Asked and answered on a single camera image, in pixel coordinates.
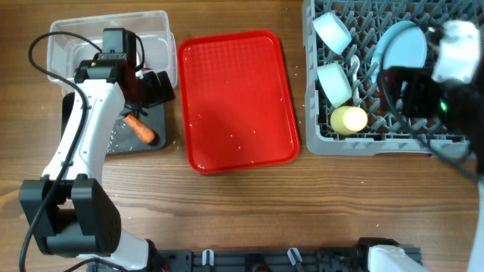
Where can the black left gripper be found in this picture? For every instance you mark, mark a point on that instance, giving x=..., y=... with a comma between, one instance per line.
x=156, y=96

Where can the light green bowl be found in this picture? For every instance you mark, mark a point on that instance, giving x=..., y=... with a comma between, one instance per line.
x=334, y=83

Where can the black waste tray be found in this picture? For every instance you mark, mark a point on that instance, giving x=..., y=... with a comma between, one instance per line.
x=151, y=124

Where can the light blue bowl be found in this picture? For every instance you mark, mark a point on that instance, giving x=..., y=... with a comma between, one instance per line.
x=332, y=32

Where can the white rice pile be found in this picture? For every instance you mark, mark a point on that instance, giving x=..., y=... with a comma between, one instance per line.
x=124, y=139

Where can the orange carrot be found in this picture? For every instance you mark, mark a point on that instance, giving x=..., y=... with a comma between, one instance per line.
x=144, y=133

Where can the grey-green dishwasher rack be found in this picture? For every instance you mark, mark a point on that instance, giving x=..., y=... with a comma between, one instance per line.
x=367, y=21

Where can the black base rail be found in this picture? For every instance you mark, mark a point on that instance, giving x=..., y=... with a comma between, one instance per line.
x=350, y=259

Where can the red plastic tray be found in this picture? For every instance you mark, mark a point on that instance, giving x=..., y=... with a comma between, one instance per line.
x=236, y=102

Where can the yellow plastic cup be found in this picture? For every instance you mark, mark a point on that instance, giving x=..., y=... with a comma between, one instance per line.
x=347, y=120

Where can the clear plastic bin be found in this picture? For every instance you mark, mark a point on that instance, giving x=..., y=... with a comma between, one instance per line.
x=65, y=53

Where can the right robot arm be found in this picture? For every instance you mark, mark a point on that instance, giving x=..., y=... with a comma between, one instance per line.
x=464, y=116

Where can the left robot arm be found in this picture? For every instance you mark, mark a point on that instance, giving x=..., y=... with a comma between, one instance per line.
x=68, y=211

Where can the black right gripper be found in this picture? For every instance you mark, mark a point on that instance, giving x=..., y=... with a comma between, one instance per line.
x=411, y=79

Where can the light blue plate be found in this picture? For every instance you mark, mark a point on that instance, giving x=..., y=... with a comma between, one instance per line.
x=408, y=48

